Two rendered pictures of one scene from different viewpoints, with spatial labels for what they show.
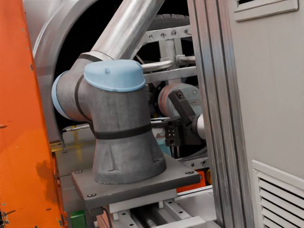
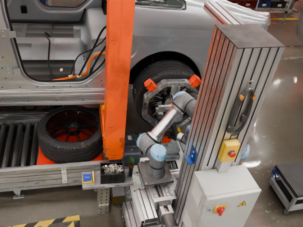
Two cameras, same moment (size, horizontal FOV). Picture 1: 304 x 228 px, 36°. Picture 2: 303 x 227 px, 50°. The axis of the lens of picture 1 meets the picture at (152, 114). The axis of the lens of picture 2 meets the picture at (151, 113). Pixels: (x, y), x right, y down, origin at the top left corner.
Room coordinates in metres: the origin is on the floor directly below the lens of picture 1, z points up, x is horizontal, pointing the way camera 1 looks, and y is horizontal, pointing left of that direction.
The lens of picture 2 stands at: (-0.69, 0.30, 2.64)
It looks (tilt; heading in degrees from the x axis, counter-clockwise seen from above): 38 degrees down; 355
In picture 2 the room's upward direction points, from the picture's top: 8 degrees clockwise
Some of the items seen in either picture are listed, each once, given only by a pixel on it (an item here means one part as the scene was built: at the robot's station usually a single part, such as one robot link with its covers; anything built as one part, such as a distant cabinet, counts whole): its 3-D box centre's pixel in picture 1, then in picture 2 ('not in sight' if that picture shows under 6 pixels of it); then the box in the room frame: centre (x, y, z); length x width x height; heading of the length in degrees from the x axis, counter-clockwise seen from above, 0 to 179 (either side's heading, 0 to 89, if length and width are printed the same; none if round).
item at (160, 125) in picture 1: (162, 124); not in sight; (1.40, -0.03, 0.83); 0.09 x 0.05 x 0.02; 64
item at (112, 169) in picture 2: not in sight; (112, 172); (1.16, 0.39, 0.51); 0.20 x 0.14 x 0.13; 99
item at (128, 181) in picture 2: not in sight; (107, 179); (1.15, 0.43, 0.44); 0.43 x 0.17 x 0.03; 101
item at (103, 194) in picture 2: not in sight; (103, 195); (1.14, 0.46, 0.21); 0.10 x 0.10 x 0.42; 11
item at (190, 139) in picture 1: (184, 129); (172, 133); (1.39, -0.09, 0.80); 0.12 x 0.08 x 0.09; 56
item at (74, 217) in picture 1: (78, 220); (131, 161); (1.19, 0.24, 0.64); 0.04 x 0.04 x 0.04; 11
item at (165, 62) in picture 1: (150, 56); (167, 97); (1.59, -0.02, 1.03); 0.19 x 0.18 x 0.11; 11
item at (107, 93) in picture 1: (115, 93); (157, 155); (0.93, 0.07, 0.98); 0.13 x 0.12 x 0.14; 36
